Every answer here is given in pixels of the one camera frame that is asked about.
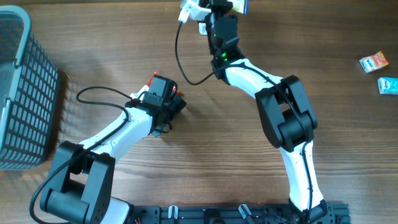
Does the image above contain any red Hacks candy bag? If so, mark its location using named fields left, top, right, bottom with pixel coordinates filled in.
left=147, top=72, right=180, bottom=100

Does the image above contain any small orange box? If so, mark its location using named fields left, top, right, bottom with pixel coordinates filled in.
left=359, top=51, right=389, bottom=73

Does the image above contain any teal white packet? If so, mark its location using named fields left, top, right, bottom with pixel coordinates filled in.
left=377, top=77, right=398, bottom=95

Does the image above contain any yellow snack bag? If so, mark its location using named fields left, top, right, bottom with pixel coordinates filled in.
left=230, top=0, right=249, bottom=14

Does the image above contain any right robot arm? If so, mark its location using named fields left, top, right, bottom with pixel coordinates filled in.
left=199, top=1, right=323, bottom=223

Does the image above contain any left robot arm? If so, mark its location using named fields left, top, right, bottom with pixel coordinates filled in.
left=34, top=75, right=186, bottom=223

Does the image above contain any white barcode scanner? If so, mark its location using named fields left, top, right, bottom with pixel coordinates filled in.
left=198, top=22, right=207, bottom=35

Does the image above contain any dark grey mesh basket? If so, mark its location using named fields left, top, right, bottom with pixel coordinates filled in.
left=1, top=5, right=60, bottom=170

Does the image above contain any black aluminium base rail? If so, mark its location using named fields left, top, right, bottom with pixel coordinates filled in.
left=125, top=202, right=351, bottom=224

